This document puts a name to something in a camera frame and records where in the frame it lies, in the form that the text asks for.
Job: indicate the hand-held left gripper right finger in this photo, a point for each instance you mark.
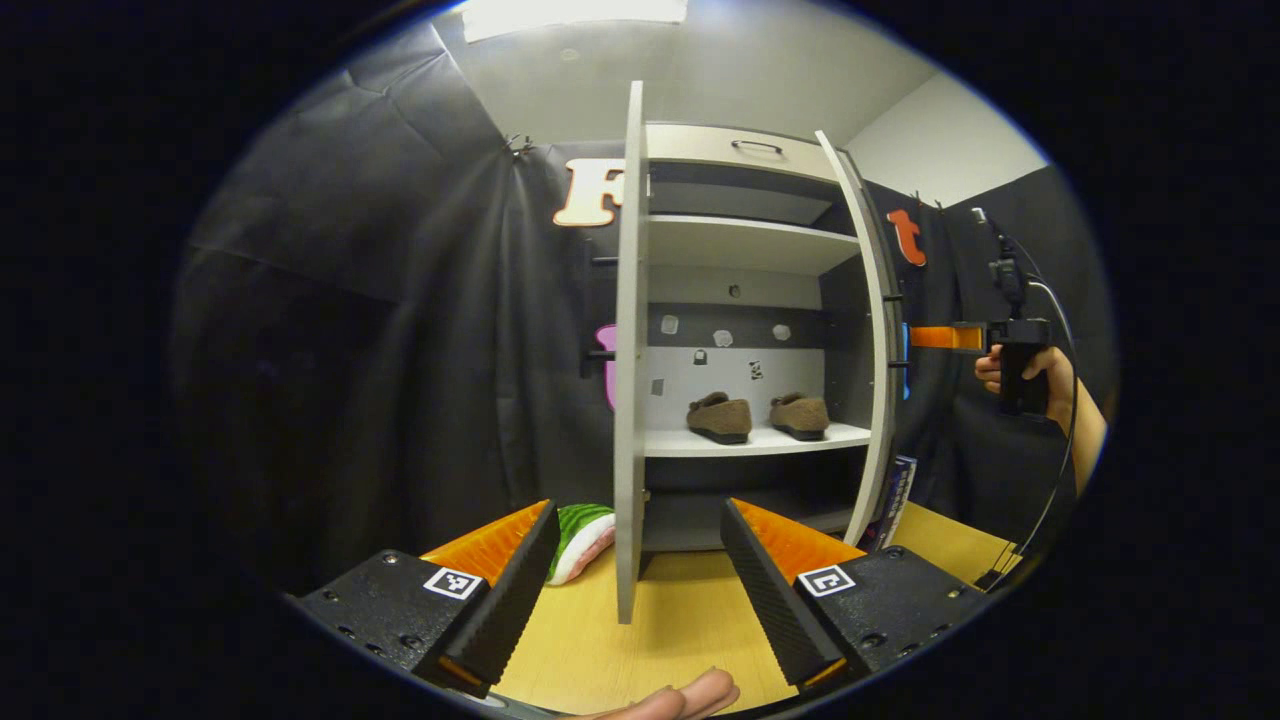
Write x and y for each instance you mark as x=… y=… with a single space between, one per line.
x=775 y=600

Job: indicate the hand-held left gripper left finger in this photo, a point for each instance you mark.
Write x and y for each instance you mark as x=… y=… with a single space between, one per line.
x=515 y=600

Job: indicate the black backdrop cloth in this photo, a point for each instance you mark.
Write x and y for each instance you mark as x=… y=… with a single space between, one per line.
x=350 y=350

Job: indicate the brown fuzzy shoe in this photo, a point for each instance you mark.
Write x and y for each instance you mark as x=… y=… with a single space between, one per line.
x=800 y=415
x=720 y=418

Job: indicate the white grey shoe cabinet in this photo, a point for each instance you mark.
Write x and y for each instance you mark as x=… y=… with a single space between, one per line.
x=740 y=240

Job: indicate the dark blue book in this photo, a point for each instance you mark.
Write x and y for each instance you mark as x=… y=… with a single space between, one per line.
x=900 y=500

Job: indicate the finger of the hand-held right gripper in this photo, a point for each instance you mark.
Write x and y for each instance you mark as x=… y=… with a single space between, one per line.
x=945 y=337

